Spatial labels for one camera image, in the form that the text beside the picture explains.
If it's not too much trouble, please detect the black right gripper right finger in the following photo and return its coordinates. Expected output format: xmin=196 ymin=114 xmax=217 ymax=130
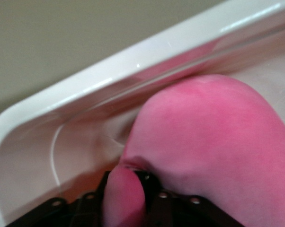
xmin=134 ymin=171 xmax=181 ymax=227

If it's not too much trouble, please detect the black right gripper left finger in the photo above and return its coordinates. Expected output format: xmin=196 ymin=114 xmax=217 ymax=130
xmin=69 ymin=170 xmax=111 ymax=227

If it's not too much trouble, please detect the pink plush toy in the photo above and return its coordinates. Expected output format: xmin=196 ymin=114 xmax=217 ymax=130
xmin=103 ymin=73 xmax=285 ymax=227

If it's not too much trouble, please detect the pink plastic box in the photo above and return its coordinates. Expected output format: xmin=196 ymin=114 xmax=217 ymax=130
xmin=0 ymin=0 xmax=285 ymax=227

